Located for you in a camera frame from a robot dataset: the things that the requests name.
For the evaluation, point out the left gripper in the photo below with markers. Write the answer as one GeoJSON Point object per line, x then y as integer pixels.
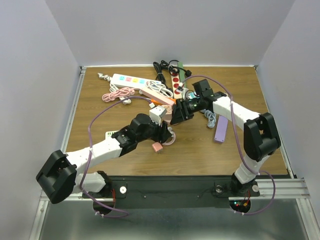
{"type": "Point", "coordinates": [160, 136]}

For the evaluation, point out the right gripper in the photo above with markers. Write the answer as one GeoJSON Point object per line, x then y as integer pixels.
{"type": "Point", "coordinates": [177, 116]}

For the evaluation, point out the small white power strip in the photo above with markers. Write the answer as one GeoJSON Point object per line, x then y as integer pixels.
{"type": "Point", "coordinates": [109, 134]}

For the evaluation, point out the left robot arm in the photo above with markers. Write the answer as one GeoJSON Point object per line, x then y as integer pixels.
{"type": "Point", "coordinates": [63, 174]}

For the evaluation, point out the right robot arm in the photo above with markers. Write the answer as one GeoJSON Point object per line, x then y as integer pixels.
{"type": "Point", "coordinates": [260, 135]}

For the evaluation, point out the pink plug adapter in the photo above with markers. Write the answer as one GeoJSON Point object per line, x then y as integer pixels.
{"type": "Point", "coordinates": [157, 147]}

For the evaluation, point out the pink cube adapter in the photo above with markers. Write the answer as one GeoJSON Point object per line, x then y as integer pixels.
{"type": "Point", "coordinates": [169, 112]}

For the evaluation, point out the teal power strip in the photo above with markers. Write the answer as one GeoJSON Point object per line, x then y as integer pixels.
{"type": "Point", "coordinates": [191, 95]}

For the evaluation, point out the orange power strip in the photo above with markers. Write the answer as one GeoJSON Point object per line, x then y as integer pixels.
{"type": "Point", "coordinates": [156, 102]}

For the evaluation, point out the beige red power strip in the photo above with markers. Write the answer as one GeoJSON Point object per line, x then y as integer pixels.
{"type": "Point", "coordinates": [175, 80]}

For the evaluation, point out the pink power strip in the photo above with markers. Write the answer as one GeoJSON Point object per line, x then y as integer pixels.
{"type": "Point", "coordinates": [156, 96]}

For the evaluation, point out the green power strip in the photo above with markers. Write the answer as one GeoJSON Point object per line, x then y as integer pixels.
{"type": "Point", "coordinates": [182, 71]}

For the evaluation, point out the purple power strip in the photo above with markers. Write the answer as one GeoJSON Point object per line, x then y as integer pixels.
{"type": "Point", "coordinates": [221, 129]}

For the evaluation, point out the white colourful power strip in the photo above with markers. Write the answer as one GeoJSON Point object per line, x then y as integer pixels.
{"type": "Point", "coordinates": [122, 81]}

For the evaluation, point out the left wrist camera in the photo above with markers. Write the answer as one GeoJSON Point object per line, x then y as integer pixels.
{"type": "Point", "coordinates": [156, 114]}

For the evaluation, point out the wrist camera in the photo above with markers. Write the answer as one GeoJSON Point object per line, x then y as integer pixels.
{"type": "Point", "coordinates": [156, 114]}
{"type": "Point", "coordinates": [181, 89]}

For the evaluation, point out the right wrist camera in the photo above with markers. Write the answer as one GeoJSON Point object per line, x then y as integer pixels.
{"type": "Point", "coordinates": [181, 89]}

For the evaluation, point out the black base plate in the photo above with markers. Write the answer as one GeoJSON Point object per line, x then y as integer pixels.
{"type": "Point", "coordinates": [173, 192]}

